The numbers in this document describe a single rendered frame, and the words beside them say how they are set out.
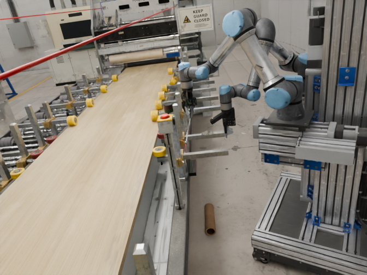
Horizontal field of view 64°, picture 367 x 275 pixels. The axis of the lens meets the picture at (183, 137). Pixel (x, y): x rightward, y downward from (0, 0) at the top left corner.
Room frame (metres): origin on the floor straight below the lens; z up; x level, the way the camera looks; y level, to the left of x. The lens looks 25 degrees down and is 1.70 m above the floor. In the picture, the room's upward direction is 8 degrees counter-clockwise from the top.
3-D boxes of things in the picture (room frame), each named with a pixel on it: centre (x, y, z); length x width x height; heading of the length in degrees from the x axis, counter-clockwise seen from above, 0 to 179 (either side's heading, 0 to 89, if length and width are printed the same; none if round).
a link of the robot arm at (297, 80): (1.50, -0.60, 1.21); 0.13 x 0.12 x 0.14; 137
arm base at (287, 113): (1.50, -0.61, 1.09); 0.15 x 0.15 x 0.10
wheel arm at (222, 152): (1.58, -0.04, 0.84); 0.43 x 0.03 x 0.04; 84
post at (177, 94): (2.04, 0.00, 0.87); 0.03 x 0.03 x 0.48; 84
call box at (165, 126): (1.29, 0.07, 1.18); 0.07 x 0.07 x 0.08; 84
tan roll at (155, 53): (4.44, 0.31, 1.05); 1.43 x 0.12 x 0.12; 84
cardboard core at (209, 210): (1.92, -0.12, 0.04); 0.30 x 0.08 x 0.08; 174
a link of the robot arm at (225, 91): (1.80, -0.31, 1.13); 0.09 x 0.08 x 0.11; 114
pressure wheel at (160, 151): (1.60, 0.16, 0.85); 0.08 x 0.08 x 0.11
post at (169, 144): (1.28, 0.07, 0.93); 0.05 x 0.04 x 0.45; 174
